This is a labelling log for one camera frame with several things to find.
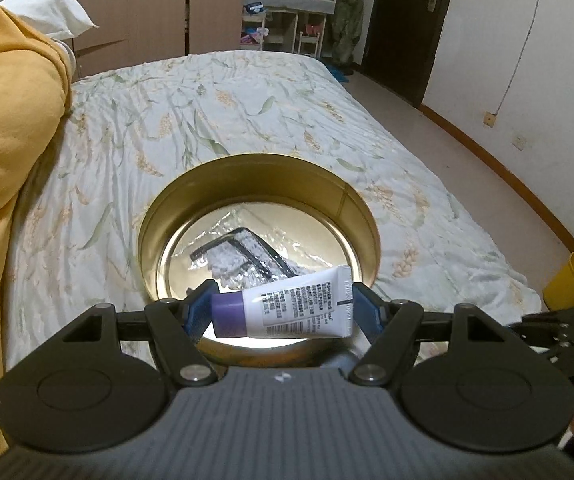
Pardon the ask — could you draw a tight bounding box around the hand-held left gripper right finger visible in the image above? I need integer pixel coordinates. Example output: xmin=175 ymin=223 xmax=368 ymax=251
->
xmin=349 ymin=282 xmax=511 ymax=386

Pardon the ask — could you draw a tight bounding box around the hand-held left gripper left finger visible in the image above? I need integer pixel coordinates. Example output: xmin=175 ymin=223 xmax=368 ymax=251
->
xmin=62 ymin=280 xmax=220 ymax=386

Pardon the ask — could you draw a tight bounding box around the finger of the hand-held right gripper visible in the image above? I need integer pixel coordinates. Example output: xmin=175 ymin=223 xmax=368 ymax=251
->
xmin=509 ymin=308 xmax=574 ymax=378

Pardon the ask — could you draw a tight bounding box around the white tube with purple cap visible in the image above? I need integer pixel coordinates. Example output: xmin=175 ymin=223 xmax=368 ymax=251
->
xmin=210 ymin=266 xmax=355 ymax=339

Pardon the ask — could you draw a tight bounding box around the round metal tin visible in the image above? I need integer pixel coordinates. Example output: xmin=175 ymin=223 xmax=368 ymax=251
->
xmin=137 ymin=152 xmax=382 ymax=368

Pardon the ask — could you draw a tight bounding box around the yellow plastic cup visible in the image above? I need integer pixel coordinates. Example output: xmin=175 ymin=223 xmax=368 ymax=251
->
xmin=542 ymin=251 xmax=574 ymax=311

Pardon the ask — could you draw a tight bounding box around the clear plastic bag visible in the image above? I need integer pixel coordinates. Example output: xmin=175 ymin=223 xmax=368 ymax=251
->
xmin=187 ymin=212 xmax=340 ymax=293

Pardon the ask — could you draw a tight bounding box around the floral bed quilt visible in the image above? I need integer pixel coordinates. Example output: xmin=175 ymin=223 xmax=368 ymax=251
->
xmin=4 ymin=50 xmax=542 ymax=376

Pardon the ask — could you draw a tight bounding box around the yellow blanket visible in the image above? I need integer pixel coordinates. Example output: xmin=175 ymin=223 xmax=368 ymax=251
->
xmin=0 ymin=0 xmax=72 ymax=461

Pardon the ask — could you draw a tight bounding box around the white chair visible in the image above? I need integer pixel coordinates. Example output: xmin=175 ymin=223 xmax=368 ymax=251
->
xmin=294 ymin=30 xmax=322 ymax=58

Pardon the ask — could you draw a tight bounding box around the dark wooden door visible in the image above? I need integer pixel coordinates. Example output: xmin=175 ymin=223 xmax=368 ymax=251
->
xmin=362 ymin=0 xmax=458 ymax=108

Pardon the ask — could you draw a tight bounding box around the green jacket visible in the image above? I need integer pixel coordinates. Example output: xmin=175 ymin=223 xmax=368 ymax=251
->
xmin=329 ymin=0 xmax=365 ymax=66

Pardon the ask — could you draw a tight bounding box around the wooden wardrobe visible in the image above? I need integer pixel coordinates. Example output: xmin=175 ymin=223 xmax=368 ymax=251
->
xmin=19 ymin=0 xmax=246 ymax=81

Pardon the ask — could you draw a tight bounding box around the white desk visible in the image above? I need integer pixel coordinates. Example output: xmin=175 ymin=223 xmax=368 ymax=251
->
xmin=239 ymin=0 xmax=335 ymax=58

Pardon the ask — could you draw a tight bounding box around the white pillow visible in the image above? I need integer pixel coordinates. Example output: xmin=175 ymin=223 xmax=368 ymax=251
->
xmin=0 ymin=0 xmax=100 ymax=73

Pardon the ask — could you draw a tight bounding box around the thin wall cable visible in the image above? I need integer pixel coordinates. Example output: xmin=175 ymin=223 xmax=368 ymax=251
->
xmin=497 ymin=0 xmax=548 ymax=112

